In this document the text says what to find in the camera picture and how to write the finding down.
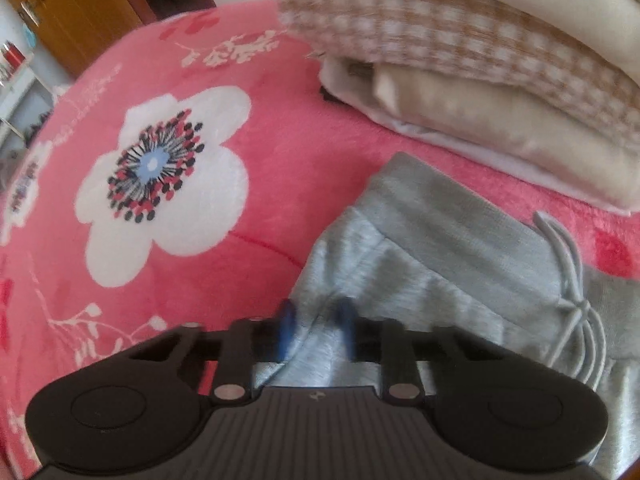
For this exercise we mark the grey sweatpants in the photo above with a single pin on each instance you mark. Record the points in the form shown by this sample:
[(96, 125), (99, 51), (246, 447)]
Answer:
[(425, 270)]

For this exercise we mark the red bottle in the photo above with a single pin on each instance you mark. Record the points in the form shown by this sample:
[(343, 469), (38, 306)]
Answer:
[(12, 55)]

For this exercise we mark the wooden door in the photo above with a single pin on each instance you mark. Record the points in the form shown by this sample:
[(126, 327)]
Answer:
[(75, 10)]

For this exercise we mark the white folded cloth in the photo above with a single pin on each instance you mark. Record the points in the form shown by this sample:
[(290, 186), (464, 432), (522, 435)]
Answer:
[(350, 90)]

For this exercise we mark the pink floral blanket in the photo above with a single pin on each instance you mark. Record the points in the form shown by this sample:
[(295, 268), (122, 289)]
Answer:
[(250, 210)]

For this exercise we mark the white shelf rack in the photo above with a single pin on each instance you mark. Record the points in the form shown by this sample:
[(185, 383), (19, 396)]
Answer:
[(22, 90)]

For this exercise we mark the checkered folded cloth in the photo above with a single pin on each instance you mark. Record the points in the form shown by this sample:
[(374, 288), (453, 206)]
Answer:
[(425, 25)]

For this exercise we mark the beige folded cloth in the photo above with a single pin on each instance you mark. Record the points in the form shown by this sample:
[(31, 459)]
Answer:
[(500, 120)]

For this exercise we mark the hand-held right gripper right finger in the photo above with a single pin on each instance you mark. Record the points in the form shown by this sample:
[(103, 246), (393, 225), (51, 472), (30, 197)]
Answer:
[(347, 332)]

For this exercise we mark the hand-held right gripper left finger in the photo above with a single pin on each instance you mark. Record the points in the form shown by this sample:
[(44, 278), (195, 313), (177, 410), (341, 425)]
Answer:
[(284, 332)]

